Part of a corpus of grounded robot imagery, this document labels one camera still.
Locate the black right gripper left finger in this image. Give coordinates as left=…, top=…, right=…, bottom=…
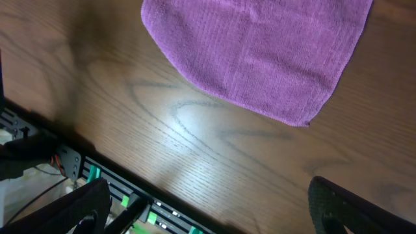
left=1, top=178, right=111, bottom=234

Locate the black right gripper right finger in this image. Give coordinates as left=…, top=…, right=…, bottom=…
left=307, top=176, right=415, bottom=233

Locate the purple microfiber cloth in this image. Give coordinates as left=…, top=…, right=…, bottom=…
left=141, top=0, right=372, bottom=127

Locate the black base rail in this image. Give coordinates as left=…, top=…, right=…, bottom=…
left=1, top=103, right=230, bottom=233

